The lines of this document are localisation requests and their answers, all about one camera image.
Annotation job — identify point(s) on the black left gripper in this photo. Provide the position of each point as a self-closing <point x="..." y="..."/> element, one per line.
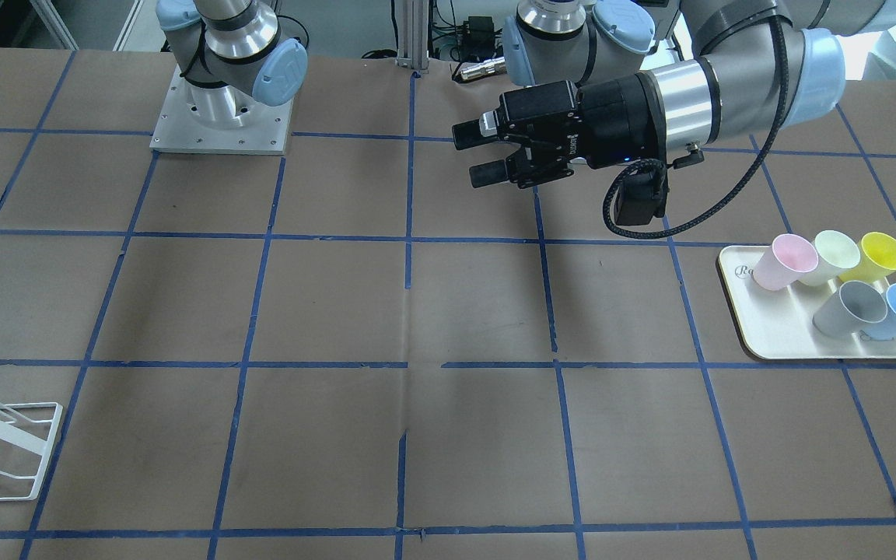
<point x="617" y="118"/>

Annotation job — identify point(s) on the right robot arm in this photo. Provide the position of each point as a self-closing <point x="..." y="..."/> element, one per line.
<point x="232" y="56"/>

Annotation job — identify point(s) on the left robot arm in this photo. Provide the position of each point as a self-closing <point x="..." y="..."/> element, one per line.
<point x="721" y="68"/>

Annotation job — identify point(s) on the pink plastic cup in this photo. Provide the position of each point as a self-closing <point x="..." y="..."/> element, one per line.
<point x="787" y="259"/>

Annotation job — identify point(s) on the pale green plastic cup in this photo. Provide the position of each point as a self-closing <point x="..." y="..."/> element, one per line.
<point x="837" y="253"/>

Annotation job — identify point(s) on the grey plastic cup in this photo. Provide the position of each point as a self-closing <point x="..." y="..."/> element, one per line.
<point x="854" y="306"/>

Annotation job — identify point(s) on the yellow plastic cup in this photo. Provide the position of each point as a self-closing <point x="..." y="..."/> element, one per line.
<point x="877" y="259"/>

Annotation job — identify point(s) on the cream serving tray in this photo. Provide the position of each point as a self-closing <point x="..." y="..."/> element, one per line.
<point x="778" y="325"/>

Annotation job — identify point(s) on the aluminium frame post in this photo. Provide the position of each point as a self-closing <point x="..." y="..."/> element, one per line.
<point x="413" y="34"/>

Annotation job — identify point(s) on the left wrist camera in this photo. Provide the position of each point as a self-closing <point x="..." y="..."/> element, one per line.
<point x="640" y="193"/>

